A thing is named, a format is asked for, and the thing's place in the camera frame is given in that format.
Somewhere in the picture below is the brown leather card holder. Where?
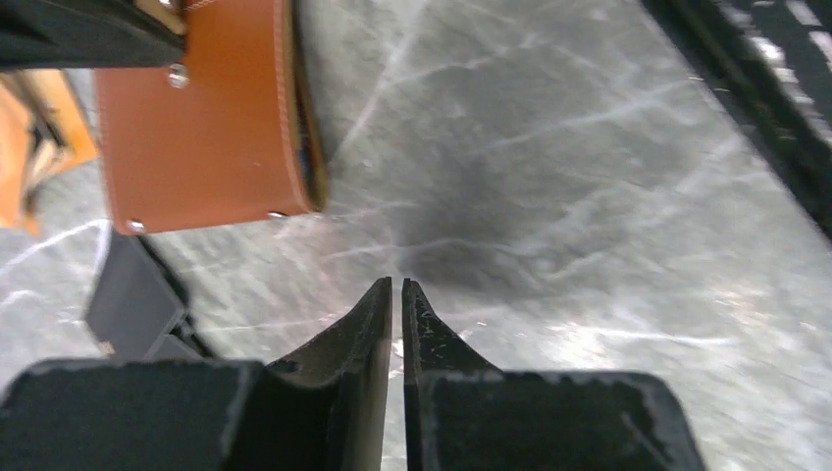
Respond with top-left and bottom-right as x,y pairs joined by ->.
95,0 -> 329,235

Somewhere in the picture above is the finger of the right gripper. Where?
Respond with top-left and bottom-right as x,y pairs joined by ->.
1,0 -> 187,71

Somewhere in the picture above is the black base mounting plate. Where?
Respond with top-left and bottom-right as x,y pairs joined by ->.
644,0 -> 831,236

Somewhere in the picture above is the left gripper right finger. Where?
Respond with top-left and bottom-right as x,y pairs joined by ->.
402,280 -> 705,470

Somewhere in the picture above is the orange card stack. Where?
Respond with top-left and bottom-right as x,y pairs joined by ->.
1,70 -> 98,236

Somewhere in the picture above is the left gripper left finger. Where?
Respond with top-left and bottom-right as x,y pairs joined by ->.
1,278 -> 392,470

